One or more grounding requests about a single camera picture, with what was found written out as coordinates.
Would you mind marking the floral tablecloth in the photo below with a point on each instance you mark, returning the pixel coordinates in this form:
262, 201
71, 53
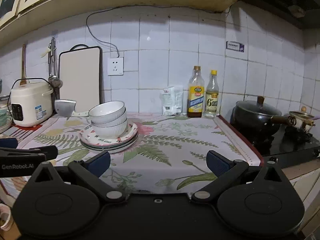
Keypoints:
175, 150

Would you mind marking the blue wall sticker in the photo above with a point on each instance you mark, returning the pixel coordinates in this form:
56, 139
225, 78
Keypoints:
235, 46

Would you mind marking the white wall socket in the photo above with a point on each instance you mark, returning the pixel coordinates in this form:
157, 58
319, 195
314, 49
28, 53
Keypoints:
115, 66

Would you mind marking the white rice cooker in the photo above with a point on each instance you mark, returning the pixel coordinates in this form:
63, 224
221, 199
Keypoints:
30, 102

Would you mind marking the steel ladle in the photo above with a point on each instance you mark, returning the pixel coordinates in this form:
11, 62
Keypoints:
53, 75

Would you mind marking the black lidded pot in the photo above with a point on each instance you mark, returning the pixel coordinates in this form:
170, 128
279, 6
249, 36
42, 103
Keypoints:
255, 122

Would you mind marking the steel cleaver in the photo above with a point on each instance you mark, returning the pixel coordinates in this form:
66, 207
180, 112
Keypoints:
65, 107

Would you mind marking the blue egg-print plate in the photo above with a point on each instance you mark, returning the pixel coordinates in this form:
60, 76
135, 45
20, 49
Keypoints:
117, 147

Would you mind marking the clear vinegar bottle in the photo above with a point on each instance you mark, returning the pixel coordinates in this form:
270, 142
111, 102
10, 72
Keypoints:
212, 100

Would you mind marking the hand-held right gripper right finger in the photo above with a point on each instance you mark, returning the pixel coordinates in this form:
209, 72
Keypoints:
217, 163

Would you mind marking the large white plate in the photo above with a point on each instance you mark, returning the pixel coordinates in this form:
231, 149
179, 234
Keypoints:
110, 151

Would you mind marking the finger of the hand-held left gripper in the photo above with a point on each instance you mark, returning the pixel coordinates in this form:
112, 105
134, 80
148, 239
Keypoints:
37, 151
8, 143

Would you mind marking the wooden spatula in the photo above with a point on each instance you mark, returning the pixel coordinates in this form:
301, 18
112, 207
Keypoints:
23, 65

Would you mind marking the white cutting board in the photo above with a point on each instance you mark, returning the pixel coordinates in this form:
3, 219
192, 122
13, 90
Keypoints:
80, 80

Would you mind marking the white ribbed bowl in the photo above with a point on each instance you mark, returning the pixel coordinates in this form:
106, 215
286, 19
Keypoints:
107, 110
112, 122
110, 130

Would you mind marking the yellow-label cooking wine bottle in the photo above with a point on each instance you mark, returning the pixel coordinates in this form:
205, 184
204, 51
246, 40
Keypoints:
196, 97

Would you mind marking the green ceramic dish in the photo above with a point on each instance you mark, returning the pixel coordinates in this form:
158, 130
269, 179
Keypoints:
3, 115

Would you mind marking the black gas stove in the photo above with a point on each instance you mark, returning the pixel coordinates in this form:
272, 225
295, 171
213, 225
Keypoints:
282, 147

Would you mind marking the white cup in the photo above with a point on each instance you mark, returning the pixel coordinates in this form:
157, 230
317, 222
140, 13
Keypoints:
3, 215

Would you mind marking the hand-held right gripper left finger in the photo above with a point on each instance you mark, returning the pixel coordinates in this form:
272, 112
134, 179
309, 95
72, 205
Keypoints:
100, 163

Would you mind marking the pink floral plate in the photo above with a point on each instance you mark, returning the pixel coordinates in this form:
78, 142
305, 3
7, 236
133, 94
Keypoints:
130, 130

